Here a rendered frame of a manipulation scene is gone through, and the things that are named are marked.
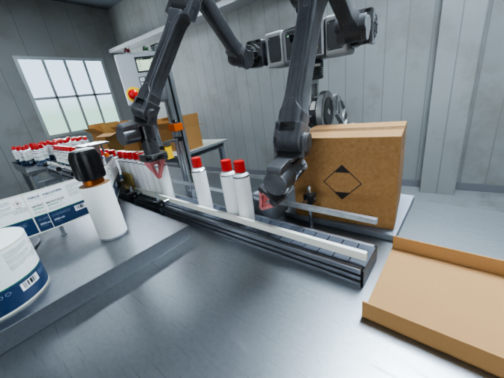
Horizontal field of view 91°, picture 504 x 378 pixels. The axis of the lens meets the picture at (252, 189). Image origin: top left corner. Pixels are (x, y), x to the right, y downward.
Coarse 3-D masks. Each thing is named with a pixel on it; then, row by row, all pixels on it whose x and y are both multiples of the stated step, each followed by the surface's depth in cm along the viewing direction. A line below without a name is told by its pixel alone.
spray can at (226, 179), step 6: (222, 162) 76; (228, 162) 76; (222, 168) 77; (228, 168) 76; (222, 174) 77; (228, 174) 76; (222, 180) 78; (228, 180) 77; (222, 186) 79; (228, 186) 77; (228, 192) 78; (234, 192) 79; (228, 198) 79; (234, 198) 79; (228, 204) 80; (234, 204) 80; (228, 210) 81; (234, 210) 81
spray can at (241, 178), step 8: (240, 160) 73; (240, 168) 73; (232, 176) 75; (240, 176) 73; (248, 176) 74; (240, 184) 74; (248, 184) 75; (240, 192) 75; (248, 192) 75; (240, 200) 76; (248, 200) 76; (240, 208) 77; (248, 208) 77; (248, 216) 78
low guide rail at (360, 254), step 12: (144, 192) 114; (180, 204) 97; (192, 204) 91; (228, 216) 79; (240, 216) 77; (264, 228) 70; (276, 228) 68; (300, 240) 63; (312, 240) 61; (324, 240) 59; (336, 252) 58; (348, 252) 55; (360, 252) 54
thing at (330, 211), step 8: (184, 184) 103; (192, 184) 100; (288, 200) 72; (304, 208) 68; (312, 208) 66; (320, 208) 65; (328, 208) 64; (336, 216) 62; (344, 216) 61; (352, 216) 60; (360, 216) 58; (368, 216) 58
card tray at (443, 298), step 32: (416, 256) 62; (448, 256) 58; (480, 256) 54; (384, 288) 54; (416, 288) 53; (448, 288) 52; (480, 288) 50; (384, 320) 45; (416, 320) 46; (448, 320) 45; (480, 320) 44; (448, 352) 40; (480, 352) 37
